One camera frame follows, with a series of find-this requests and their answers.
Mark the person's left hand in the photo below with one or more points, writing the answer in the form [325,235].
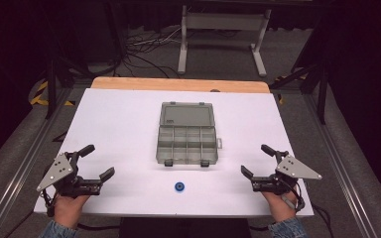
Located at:
[67,210]

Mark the wooden table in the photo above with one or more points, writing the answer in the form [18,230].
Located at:
[178,84]

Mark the white metal stand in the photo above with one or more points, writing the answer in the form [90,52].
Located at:
[223,23]

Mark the white table board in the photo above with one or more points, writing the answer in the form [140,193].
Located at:
[122,132]

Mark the person's right hand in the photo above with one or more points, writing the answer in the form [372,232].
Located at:
[279,206]

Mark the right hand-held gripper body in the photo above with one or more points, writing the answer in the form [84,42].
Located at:
[294,168]

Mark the black metal stand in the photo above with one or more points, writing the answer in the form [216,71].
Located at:
[320,82]
[51,82]

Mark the clear plastic compartment box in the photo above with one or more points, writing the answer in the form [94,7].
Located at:
[187,132]

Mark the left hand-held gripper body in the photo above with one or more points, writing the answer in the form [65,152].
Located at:
[63,172]

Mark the aluminium floor rail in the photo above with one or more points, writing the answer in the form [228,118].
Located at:
[340,165]
[23,165]

